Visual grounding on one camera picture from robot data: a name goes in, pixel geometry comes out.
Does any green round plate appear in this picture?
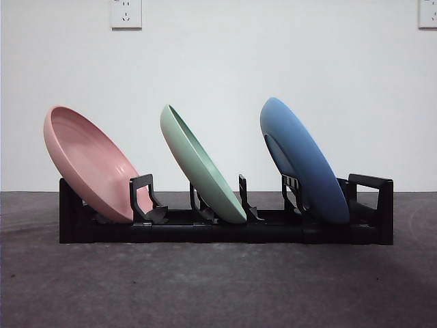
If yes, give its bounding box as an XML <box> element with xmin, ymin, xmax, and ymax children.
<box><xmin>160</xmin><ymin>104</ymin><xmax>248</xmax><ymax>225</ymax></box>

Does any blue round plate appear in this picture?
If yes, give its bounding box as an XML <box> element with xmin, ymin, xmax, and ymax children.
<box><xmin>259</xmin><ymin>96</ymin><xmax>351</xmax><ymax>225</ymax></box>

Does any pink round plate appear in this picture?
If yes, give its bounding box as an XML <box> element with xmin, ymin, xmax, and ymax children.
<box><xmin>43</xmin><ymin>105</ymin><xmax>154</xmax><ymax>225</ymax></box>

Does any black plastic dish rack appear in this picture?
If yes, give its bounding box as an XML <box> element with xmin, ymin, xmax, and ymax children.
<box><xmin>58</xmin><ymin>173</ymin><xmax>395</xmax><ymax>247</ymax></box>

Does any white wall socket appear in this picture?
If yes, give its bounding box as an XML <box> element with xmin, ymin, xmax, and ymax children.
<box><xmin>418</xmin><ymin>0</ymin><xmax>437</xmax><ymax>30</ymax></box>
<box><xmin>110</xmin><ymin>0</ymin><xmax>143</xmax><ymax>30</ymax></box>

